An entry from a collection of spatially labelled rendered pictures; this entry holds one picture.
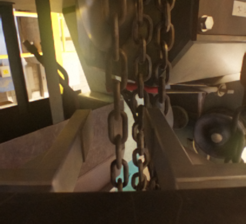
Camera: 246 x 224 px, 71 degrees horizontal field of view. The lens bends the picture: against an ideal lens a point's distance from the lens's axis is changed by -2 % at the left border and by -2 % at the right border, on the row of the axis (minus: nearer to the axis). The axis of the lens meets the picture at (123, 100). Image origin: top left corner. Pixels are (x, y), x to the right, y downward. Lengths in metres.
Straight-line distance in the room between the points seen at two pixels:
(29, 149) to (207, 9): 0.60
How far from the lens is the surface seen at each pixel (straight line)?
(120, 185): 0.18
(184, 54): 0.24
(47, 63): 0.61
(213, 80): 0.48
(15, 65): 0.94
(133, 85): 0.33
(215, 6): 0.24
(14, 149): 0.63
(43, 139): 0.66
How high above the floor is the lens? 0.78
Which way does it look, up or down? 18 degrees up
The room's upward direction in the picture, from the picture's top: 179 degrees clockwise
